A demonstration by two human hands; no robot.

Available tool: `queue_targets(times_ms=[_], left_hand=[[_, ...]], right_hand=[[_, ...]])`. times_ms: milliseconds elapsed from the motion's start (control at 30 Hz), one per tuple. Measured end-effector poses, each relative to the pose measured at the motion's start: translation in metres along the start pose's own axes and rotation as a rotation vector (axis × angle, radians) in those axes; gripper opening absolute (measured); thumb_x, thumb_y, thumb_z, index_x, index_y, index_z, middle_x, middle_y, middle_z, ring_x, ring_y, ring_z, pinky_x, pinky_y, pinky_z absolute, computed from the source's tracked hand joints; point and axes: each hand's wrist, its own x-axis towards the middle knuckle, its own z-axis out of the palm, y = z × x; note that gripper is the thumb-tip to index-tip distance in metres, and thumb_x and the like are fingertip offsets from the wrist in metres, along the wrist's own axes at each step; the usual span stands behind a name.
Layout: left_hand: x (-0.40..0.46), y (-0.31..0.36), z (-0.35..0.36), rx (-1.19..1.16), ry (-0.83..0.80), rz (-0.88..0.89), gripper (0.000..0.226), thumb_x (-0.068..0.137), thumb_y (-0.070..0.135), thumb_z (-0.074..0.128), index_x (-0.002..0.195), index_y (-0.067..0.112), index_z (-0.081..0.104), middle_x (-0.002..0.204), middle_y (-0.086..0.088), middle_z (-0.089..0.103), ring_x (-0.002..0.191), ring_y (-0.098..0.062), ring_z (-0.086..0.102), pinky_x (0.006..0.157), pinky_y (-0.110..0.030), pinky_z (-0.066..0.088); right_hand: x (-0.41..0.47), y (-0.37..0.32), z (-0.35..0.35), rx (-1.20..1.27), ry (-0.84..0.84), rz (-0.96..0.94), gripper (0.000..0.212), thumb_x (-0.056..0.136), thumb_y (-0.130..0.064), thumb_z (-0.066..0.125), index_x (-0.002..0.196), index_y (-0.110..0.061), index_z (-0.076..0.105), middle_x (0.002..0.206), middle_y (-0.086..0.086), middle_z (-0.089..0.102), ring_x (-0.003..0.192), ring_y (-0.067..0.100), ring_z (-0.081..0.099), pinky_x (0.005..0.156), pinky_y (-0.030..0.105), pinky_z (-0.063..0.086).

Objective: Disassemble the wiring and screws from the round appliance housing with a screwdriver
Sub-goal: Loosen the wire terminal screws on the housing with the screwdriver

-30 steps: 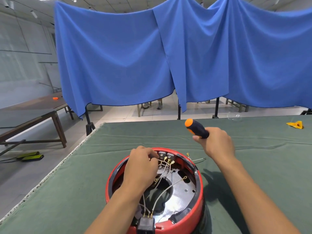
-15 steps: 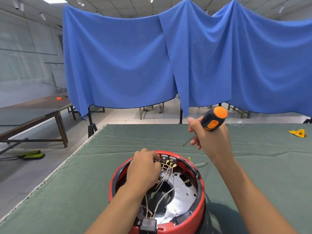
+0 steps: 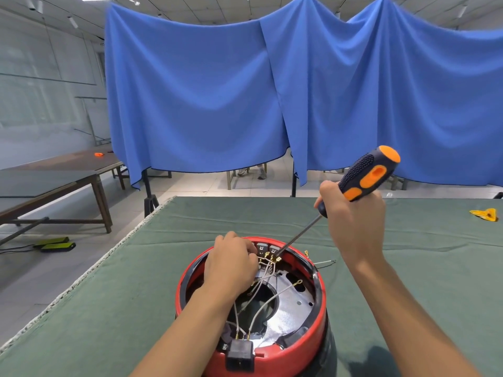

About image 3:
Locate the black and orange screwdriver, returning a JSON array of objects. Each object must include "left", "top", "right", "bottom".
[{"left": 274, "top": 145, "right": 401, "bottom": 259}]

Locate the yellow plastic piece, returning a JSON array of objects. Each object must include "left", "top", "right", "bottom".
[{"left": 469, "top": 208, "right": 498, "bottom": 223}]

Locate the person's right hand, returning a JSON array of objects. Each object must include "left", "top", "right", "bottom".
[{"left": 314, "top": 180, "right": 388, "bottom": 268}]

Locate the black power socket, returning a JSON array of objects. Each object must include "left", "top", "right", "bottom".
[{"left": 225, "top": 339, "right": 256, "bottom": 374}]

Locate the red rice cooker body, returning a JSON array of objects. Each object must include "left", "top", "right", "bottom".
[{"left": 175, "top": 237, "right": 338, "bottom": 377}]

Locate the long curved white wire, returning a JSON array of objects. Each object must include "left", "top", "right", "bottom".
[{"left": 248, "top": 286, "right": 292, "bottom": 339}]

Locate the blue hanging cloth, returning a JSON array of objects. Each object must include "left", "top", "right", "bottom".
[
  {"left": 104, "top": 2, "right": 292, "bottom": 191},
  {"left": 259, "top": 0, "right": 503, "bottom": 189}
]

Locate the person's left forearm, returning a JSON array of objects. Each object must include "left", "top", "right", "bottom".
[{"left": 130, "top": 282, "right": 237, "bottom": 377}]

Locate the green and black flat device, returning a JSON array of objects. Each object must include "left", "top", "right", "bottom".
[
  {"left": 40, "top": 242, "right": 77, "bottom": 253},
  {"left": 33, "top": 237, "right": 70, "bottom": 249}
]

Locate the black stand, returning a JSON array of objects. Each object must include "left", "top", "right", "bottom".
[{"left": 141, "top": 168, "right": 160, "bottom": 219}]

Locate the brown wooden table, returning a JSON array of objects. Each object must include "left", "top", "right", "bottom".
[{"left": 0, "top": 148, "right": 127, "bottom": 191}]

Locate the dark wooden table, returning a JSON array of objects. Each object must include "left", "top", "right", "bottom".
[{"left": 0, "top": 170, "right": 113, "bottom": 248}]

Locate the person's left hand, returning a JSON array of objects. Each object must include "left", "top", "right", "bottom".
[{"left": 204, "top": 231, "right": 259, "bottom": 297}]

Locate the person's right forearm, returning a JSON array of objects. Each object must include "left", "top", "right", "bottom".
[{"left": 346, "top": 253, "right": 483, "bottom": 377}]

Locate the green table cloth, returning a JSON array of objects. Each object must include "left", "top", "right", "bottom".
[{"left": 0, "top": 196, "right": 503, "bottom": 377}]

